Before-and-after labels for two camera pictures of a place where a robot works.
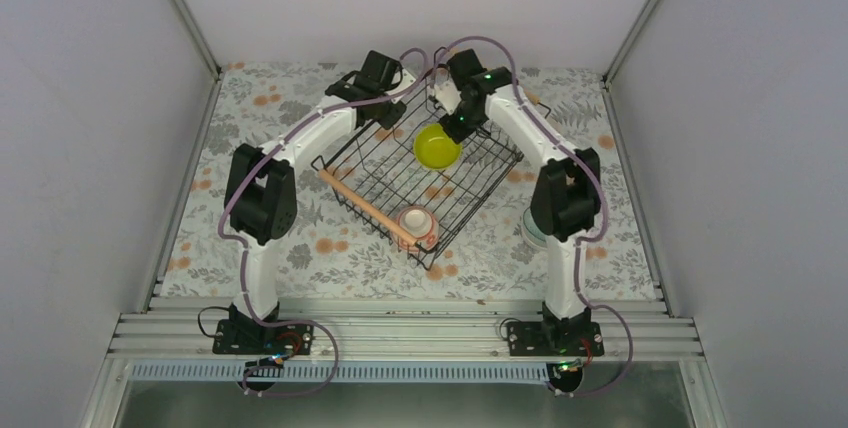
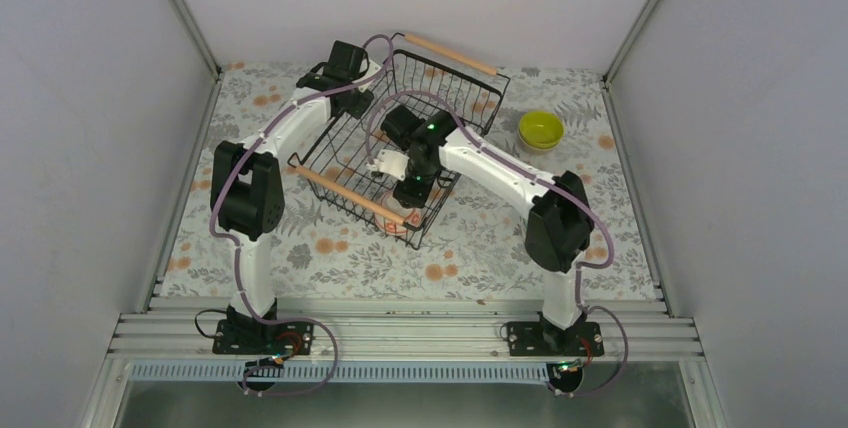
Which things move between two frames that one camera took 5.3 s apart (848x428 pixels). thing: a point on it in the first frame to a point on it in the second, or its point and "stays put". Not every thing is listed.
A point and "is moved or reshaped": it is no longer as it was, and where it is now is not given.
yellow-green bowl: [435, 148] is moved or reshaped
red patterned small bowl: [421, 224] to [408, 214]
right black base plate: [539, 339] stays put
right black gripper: [457, 133] to [415, 197]
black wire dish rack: [413, 180] is moved or reshaped
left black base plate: [246, 337] stays put
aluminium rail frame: [633, 330] stays put
